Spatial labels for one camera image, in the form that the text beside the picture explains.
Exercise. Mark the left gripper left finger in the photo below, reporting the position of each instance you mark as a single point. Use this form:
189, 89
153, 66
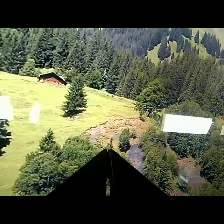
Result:
87, 180

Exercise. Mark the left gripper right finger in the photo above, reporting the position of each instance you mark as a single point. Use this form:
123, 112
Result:
131, 181

